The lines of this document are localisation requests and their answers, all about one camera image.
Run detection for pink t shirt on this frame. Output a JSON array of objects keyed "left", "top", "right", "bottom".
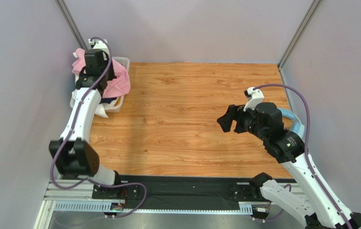
[{"left": 72, "top": 48, "right": 131, "bottom": 98}]

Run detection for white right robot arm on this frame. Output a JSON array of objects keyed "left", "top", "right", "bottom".
[{"left": 217, "top": 102, "right": 361, "bottom": 229}]

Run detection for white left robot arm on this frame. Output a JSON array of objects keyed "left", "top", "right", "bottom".
[{"left": 49, "top": 49, "right": 117, "bottom": 186}]

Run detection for light blue headphones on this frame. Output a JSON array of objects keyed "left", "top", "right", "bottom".
[{"left": 279, "top": 108, "right": 305, "bottom": 140}]

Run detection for navy blue t shirt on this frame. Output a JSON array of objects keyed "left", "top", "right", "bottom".
[{"left": 100, "top": 97, "right": 120, "bottom": 106}]

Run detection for white t shirt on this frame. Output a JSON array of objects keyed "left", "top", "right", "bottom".
[{"left": 70, "top": 52, "right": 119, "bottom": 119}]

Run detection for white plastic laundry basket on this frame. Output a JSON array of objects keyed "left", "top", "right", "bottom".
[{"left": 70, "top": 56, "right": 131, "bottom": 114}]

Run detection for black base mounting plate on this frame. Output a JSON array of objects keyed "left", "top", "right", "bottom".
[{"left": 92, "top": 175, "right": 267, "bottom": 210}]

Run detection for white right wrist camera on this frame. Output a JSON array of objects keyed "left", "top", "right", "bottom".
[{"left": 243, "top": 87, "right": 265, "bottom": 112}]

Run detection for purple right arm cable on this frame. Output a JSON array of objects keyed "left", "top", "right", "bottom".
[{"left": 251, "top": 83, "right": 355, "bottom": 229}]

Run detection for left aluminium corner post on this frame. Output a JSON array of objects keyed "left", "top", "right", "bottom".
[{"left": 54, "top": 0, "right": 87, "bottom": 50}]

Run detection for aluminium corner post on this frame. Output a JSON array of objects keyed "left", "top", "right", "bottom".
[
  {"left": 54, "top": 0, "right": 87, "bottom": 50},
  {"left": 278, "top": 0, "right": 323, "bottom": 71}
]

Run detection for right aluminium corner post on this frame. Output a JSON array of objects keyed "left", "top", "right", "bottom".
[{"left": 278, "top": 0, "right": 323, "bottom": 71}]

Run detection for aluminium frame rail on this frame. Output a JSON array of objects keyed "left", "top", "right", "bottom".
[{"left": 33, "top": 178, "right": 308, "bottom": 229}]

